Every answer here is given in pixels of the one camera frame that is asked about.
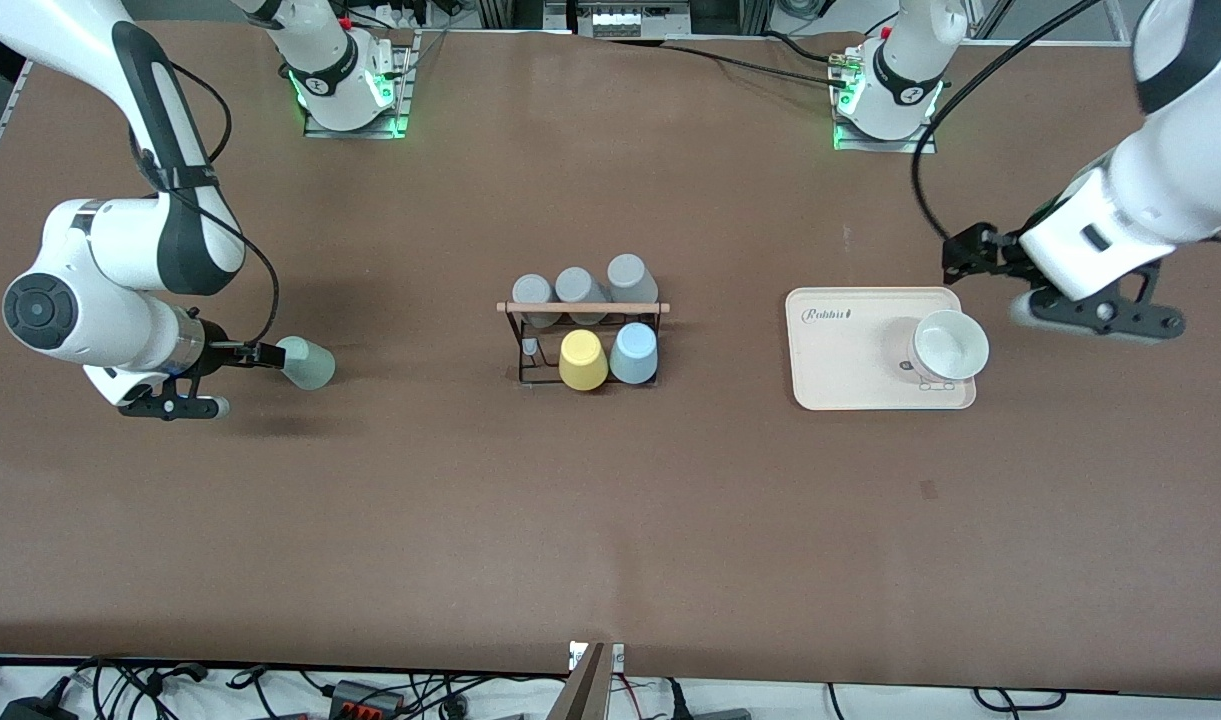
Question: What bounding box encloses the black cable on table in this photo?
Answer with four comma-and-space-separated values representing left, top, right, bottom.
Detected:
590, 35, 851, 91

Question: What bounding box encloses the white bowl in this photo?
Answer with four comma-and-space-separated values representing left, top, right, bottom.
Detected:
908, 309, 991, 386

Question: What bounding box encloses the brown tapered post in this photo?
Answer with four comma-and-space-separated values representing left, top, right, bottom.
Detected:
548, 642, 611, 720

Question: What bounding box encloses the black power adapter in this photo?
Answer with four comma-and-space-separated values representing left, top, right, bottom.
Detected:
0, 695, 79, 720

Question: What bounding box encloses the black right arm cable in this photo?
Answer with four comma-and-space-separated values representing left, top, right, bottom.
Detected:
135, 62, 281, 349

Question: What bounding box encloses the black wire rack wooden bar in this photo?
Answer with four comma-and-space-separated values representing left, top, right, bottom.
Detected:
497, 298, 671, 389

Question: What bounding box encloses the light blue cup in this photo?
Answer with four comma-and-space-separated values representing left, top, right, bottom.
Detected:
609, 322, 661, 386

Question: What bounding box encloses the pale green cup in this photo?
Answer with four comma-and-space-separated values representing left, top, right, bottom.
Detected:
276, 336, 337, 391

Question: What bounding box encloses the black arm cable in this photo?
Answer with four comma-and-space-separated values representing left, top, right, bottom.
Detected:
135, 62, 281, 349
910, 0, 1106, 246

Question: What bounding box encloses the yellow cup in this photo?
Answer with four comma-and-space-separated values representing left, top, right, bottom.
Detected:
558, 329, 610, 392

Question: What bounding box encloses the grey power strip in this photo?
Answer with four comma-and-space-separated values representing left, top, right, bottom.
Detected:
575, 0, 693, 41

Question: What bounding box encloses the grey cup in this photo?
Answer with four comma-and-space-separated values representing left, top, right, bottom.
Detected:
511, 274, 561, 329
606, 253, 660, 306
554, 266, 611, 326

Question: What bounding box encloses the black orange connector box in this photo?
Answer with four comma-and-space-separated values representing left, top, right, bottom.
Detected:
328, 680, 408, 720

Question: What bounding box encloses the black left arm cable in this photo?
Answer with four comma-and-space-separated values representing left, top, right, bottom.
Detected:
910, 0, 1106, 246

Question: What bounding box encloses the beige plastic tray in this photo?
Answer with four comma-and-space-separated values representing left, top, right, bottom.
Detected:
785, 287, 978, 412

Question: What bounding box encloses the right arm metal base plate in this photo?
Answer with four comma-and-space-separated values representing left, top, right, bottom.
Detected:
303, 30, 413, 139

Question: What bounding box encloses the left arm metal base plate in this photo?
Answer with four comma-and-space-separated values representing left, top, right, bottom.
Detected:
832, 50, 939, 154

